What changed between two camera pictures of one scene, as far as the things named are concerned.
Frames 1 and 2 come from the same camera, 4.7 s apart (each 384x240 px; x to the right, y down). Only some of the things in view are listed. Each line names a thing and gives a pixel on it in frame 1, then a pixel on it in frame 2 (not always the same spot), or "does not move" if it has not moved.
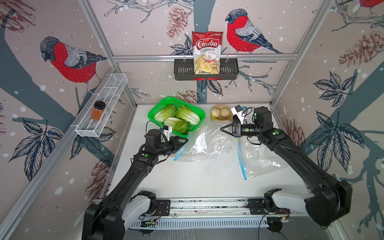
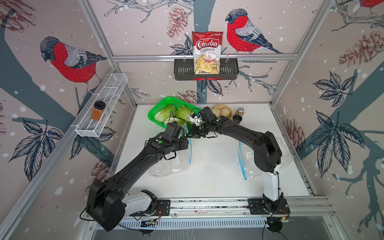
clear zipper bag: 206,141 → 176,166
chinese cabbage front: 178,125 does not move
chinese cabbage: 185,113 does not move
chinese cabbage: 169,111 does not move
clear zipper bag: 257,160 does not move
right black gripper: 234,129 → 193,134
